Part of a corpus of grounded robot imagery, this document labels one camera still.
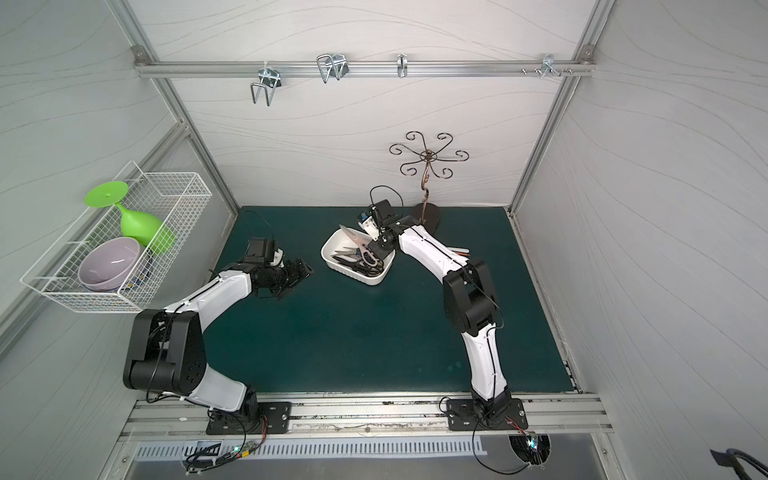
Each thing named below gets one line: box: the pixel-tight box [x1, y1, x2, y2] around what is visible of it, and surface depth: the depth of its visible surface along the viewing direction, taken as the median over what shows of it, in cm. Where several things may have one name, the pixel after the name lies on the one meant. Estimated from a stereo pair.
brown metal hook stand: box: [389, 131, 469, 234], surface depth 97 cm
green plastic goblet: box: [84, 181, 177, 255], surface depth 64 cm
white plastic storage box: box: [320, 229, 396, 285], surface depth 105 cm
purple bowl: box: [78, 237, 145, 293], surface depth 61 cm
